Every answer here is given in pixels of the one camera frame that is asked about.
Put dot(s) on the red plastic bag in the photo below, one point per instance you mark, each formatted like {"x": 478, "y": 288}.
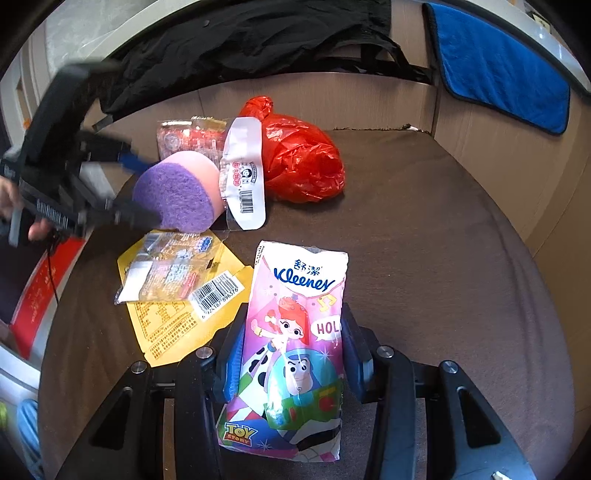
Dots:
{"x": 300, "y": 157}

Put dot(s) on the cartoon print tissue pack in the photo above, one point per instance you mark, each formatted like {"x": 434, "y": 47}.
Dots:
{"x": 295, "y": 332}

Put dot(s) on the black cloth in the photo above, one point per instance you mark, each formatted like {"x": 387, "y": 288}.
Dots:
{"x": 258, "y": 46}

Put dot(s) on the person's left hand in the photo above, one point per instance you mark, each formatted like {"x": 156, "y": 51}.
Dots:
{"x": 39, "y": 230}

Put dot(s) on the yellow cardboard packaging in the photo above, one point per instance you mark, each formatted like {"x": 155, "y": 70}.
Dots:
{"x": 166, "y": 332}

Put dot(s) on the white label packet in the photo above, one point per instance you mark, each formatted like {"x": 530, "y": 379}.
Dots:
{"x": 242, "y": 170}

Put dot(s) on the blue towel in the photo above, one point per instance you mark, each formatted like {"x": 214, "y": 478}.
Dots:
{"x": 498, "y": 69}

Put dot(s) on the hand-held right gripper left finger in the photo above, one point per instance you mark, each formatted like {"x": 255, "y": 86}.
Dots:
{"x": 231, "y": 369}

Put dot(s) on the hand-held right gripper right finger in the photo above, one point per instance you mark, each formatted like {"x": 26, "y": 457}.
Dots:
{"x": 353, "y": 350}

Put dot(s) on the brown tablecloth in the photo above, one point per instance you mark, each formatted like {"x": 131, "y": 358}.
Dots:
{"x": 415, "y": 258}

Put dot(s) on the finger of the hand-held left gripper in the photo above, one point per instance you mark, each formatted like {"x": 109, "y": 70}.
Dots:
{"x": 124, "y": 214}
{"x": 131, "y": 161}

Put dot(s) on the clear plastic blister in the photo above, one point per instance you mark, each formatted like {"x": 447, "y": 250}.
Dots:
{"x": 157, "y": 267}

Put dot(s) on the purple pink sponge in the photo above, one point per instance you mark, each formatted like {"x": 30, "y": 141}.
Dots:
{"x": 180, "y": 194}

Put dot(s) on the red patterned clear packet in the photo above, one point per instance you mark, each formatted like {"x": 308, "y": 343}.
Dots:
{"x": 189, "y": 136}

